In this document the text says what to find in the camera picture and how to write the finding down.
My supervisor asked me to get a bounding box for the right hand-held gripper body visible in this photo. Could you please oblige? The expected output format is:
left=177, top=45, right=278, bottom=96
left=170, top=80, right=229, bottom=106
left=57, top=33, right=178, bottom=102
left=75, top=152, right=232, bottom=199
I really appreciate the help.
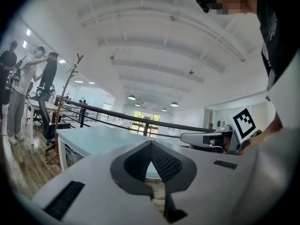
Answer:
left=212, top=106, right=256, bottom=155

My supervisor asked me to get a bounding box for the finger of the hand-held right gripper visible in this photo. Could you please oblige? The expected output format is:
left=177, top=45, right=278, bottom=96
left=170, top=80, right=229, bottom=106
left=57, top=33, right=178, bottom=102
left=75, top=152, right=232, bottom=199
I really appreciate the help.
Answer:
left=180, top=130, right=218, bottom=148

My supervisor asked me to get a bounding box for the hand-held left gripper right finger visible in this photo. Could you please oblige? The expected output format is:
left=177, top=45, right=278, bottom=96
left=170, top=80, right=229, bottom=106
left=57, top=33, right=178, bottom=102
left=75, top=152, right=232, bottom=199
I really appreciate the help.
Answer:
left=151, top=140, right=249, bottom=225

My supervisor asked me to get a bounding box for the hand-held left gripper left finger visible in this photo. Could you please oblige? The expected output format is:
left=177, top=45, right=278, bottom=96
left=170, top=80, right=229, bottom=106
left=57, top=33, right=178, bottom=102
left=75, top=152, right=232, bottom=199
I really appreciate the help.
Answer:
left=30, top=140, right=168, bottom=225

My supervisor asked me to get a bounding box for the person's right forearm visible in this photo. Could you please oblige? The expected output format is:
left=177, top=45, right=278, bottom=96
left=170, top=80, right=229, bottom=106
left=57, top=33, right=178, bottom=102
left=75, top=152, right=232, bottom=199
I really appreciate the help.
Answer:
left=241, top=111, right=284, bottom=156

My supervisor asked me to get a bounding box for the glass entrance door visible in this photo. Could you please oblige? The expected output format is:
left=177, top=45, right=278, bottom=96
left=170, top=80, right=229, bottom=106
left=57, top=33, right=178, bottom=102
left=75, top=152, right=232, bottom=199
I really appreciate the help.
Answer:
left=130, top=110, right=162, bottom=137

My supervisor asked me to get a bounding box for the black curved metal railing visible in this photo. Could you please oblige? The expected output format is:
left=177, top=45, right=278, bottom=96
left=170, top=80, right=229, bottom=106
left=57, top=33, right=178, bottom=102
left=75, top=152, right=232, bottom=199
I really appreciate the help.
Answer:
left=55, top=96, right=217, bottom=138

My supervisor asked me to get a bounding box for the brown wooden coat rack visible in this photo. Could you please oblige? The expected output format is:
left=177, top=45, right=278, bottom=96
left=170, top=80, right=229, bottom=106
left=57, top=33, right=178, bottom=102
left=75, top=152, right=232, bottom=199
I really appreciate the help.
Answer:
left=46, top=53, right=84, bottom=165

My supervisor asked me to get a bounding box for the person's black t-shirt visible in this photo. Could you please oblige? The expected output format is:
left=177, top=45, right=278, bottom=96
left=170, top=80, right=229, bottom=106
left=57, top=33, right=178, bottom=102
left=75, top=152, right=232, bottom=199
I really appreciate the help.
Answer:
left=256, top=0, right=300, bottom=91

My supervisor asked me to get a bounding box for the black office chair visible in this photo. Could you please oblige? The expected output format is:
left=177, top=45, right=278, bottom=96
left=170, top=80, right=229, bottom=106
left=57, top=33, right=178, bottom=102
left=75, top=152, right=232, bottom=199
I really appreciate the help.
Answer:
left=37, top=88, right=72, bottom=157

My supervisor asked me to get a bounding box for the light wooden desk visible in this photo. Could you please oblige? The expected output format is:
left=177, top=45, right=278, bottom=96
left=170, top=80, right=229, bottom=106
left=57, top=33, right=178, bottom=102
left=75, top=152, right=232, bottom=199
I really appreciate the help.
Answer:
left=25, top=97, right=66, bottom=147

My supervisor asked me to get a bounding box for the black garment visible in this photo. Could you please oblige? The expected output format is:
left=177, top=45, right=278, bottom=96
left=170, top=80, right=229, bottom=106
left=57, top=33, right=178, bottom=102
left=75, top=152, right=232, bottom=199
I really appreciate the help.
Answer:
left=38, top=52, right=59, bottom=95

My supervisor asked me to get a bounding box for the black head-worn camera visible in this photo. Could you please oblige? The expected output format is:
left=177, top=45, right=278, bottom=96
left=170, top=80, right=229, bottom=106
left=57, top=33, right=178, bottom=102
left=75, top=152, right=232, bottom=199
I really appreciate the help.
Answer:
left=195, top=0, right=213, bottom=14

